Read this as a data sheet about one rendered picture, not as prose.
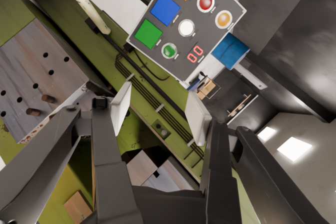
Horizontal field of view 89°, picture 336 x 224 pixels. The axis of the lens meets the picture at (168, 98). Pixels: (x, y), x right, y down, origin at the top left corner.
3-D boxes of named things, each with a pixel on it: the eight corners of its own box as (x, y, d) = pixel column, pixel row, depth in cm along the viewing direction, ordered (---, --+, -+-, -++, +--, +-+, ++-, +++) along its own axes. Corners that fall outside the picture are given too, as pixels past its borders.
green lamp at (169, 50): (160, 49, 63) (168, 56, 62) (169, 41, 63) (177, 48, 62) (161, 53, 66) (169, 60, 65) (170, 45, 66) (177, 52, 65)
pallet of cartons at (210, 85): (196, 95, 997) (201, 100, 987) (194, 94, 919) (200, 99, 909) (210, 80, 978) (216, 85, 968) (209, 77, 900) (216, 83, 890)
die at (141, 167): (104, 185, 66) (119, 206, 64) (142, 149, 68) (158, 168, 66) (135, 167, 107) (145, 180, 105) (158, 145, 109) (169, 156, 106)
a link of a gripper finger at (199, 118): (204, 115, 14) (212, 116, 14) (189, 90, 21) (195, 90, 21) (196, 146, 15) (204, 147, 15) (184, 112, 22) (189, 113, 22)
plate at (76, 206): (62, 205, 78) (83, 238, 74) (77, 190, 78) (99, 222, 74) (65, 203, 80) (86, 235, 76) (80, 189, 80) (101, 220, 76)
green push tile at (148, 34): (133, 36, 61) (150, 49, 63) (145, 18, 59) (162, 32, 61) (134, 36, 63) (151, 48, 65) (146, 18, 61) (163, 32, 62)
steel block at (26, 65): (-30, 70, 78) (16, 144, 68) (36, 17, 81) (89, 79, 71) (59, 98, 132) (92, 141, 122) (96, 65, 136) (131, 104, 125)
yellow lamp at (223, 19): (215, 17, 58) (224, 24, 57) (224, 8, 59) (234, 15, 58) (213, 23, 61) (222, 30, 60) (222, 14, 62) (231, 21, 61)
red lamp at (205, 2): (196, -1, 56) (206, 7, 55) (206, -9, 57) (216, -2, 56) (195, 7, 59) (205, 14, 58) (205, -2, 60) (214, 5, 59)
